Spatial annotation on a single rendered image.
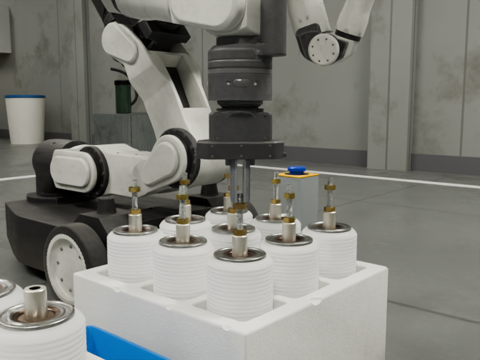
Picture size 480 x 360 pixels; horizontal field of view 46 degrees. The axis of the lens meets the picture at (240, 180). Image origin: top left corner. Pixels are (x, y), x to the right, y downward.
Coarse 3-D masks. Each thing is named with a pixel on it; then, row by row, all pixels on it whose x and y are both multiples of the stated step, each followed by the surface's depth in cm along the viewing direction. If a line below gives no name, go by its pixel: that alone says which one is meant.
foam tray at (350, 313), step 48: (96, 288) 91; (144, 288) 89; (336, 288) 87; (384, 288) 98; (144, 336) 84; (192, 336) 77; (240, 336) 71; (288, 336) 77; (336, 336) 87; (384, 336) 100
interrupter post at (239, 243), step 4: (232, 236) 79; (236, 236) 78; (240, 236) 78; (244, 236) 79; (232, 240) 79; (236, 240) 79; (240, 240) 78; (244, 240) 79; (232, 244) 79; (236, 244) 79; (240, 244) 78; (244, 244) 79; (232, 248) 79; (236, 248) 79; (240, 248) 79; (244, 248) 79; (232, 252) 79; (236, 252) 79; (240, 252) 79; (244, 252) 79; (236, 256) 79; (240, 256) 79; (244, 256) 79
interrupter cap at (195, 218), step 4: (168, 216) 105; (172, 216) 106; (176, 216) 106; (192, 216) 106; (196, 216) 106; (200, 216) 106; (168, 220) 102; (172, 220) 102; (192, 220) 104; (196, 220) 102; (200, 220) 102; (204, 220) 103
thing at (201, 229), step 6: (162, 222) 103; (204, 222) 102; (162, 228) 101; (168, 228) 100; (174, 228) 100; (192, 228) 100; (198, 228) 100; (204, 228) 101; (210, 228) 104; (168, 234) 101; (174, 234) 100; (192, 234) 100; (198, 234) 101; (204, 234) 101
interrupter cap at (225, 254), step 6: (216, 252) 80; (222, 252) 80; (228, 252) 81; (252, 252) 81; (258, 252) 80; (264, 252) 80; (216, 258) 78; (222, 258) 77; (228, 258) 77; (234, 258) 77; (240, 258) 77; (246, 258) 77; (252, 258) 78; (258, 258) 77; (264, 258) 78
